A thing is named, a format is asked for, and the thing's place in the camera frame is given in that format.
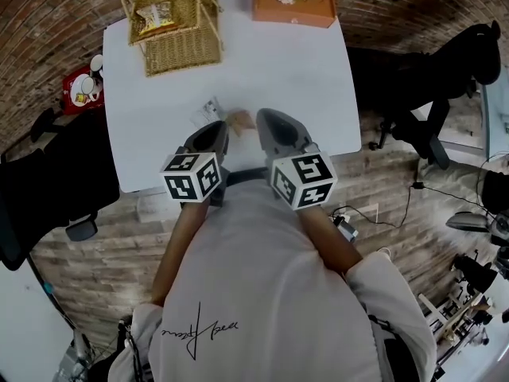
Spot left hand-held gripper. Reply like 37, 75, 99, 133
159, 120, 232, 209

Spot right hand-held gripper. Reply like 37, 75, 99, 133
255, 108, 339, 212

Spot colourful clear snack packet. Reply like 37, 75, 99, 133
224, 109, 256, 137

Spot wicker basket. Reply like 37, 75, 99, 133
120, 0, 226, 78

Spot orange snack packet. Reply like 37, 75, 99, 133
134, 1, 178, 37

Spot person's left forearm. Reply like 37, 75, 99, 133
150, 201, 210, 306

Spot person's right forearm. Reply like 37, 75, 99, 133
296, 205, 363, 275

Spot person's black trousers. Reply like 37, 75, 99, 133
220, 167, 269, 187

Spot silver metal box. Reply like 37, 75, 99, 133
336, 219, 359, 242

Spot orange drawer box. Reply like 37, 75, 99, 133
251, 0, 337, 29

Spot red gift box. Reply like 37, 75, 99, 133
60, 64, 107, 115

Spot person's white t-shirt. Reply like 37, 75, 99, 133
107, 177, 439, 382

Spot black office chair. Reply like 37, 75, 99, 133
349, 20, 503, 171
0, 107, 122, 272

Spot pale grey desk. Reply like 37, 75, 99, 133
479, 80, 509, 163

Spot white side table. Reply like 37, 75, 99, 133
0, 259, 77, 382

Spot black power cable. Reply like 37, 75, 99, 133
329, 181, 491, 231

